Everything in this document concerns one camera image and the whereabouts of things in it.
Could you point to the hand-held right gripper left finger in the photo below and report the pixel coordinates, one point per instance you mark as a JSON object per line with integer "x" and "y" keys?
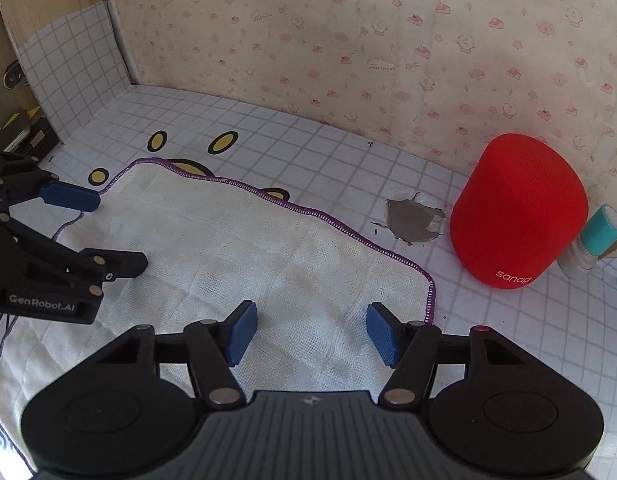
{"x": 241, "y": 332}

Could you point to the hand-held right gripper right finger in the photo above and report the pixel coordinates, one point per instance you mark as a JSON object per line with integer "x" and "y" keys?
{"x": 383, "y": 332}

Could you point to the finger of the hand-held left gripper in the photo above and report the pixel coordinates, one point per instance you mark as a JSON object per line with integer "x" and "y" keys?
{"x": 113, "y": 264}
{"x": 71, "y": 197}

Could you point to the white towel purple edge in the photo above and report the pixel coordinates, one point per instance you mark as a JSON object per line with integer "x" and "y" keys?
{"x": 238, "y": 240}

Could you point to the red round speaker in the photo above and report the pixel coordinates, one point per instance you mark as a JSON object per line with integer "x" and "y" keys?
{"x": 518, "y": 200}

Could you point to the teal capped stamp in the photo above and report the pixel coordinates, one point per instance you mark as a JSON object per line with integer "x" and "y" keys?
{"x": 601, "y": 230}

